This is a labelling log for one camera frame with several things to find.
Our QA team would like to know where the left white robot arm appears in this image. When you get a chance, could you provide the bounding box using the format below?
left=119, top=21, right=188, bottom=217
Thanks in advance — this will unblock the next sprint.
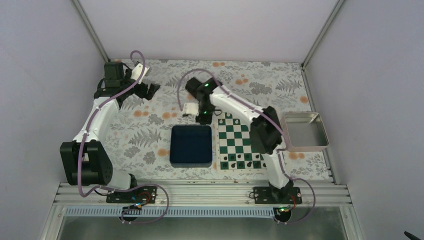
left=59, top=61, right=160, bottom=203

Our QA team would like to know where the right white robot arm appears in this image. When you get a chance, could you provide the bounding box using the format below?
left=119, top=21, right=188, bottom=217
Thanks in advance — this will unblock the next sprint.
left=183, top=77, right=294, bottom=204

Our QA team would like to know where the green white chess board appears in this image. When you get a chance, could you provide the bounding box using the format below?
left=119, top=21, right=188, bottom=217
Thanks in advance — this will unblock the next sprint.
left=214, top=112, right=267, bottom=174

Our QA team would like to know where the black chess piece row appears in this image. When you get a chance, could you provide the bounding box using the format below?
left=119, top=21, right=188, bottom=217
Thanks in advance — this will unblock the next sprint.
left=219, top=153, right=267, bottom=170

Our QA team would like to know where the floral table mat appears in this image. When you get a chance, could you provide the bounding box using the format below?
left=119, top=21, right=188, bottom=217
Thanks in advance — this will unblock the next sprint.
left=104, top=59, right=311, bottom=181

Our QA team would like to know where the dark blue tray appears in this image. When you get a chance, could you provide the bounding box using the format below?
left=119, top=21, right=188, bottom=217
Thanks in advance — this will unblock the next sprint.
left=169, top=125, right=213, bottom=168

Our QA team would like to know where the silver metal tin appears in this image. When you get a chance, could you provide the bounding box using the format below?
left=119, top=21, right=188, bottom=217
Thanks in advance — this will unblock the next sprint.
left=281, top=112, right=329, bottom=152

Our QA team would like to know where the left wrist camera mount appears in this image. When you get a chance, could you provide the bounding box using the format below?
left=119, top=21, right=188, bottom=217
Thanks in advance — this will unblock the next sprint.
left=130, top=63, right=150, bottom=82

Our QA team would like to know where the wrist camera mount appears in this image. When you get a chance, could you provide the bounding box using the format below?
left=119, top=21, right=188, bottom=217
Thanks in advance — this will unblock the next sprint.
left=182, top=102, right=199, bottom=117
left=130, top=63, right=150, bottom=82

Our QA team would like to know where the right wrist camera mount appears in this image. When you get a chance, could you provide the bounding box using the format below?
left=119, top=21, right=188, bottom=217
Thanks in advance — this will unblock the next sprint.
left=182, top=102, right=199, bottom=117

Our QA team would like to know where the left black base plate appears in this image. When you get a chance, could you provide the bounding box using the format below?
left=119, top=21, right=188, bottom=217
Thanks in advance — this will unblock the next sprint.
left=106, top=186, right=157, bottom=204

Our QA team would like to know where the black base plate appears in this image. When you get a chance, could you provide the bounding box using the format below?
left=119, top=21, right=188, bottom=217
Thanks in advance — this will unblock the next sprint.
left=106, top=186, right=157, bottom=204
left=248, top=186, right=303, bottom=205

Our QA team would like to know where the aluminium rail frame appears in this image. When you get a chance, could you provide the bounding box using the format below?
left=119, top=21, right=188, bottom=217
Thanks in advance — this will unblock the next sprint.
left=53, top=180, right=352, bottom=207

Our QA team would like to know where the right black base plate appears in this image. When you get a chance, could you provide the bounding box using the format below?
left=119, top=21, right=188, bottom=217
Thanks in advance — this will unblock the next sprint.
left=248, top=186, right=303, bottom=205

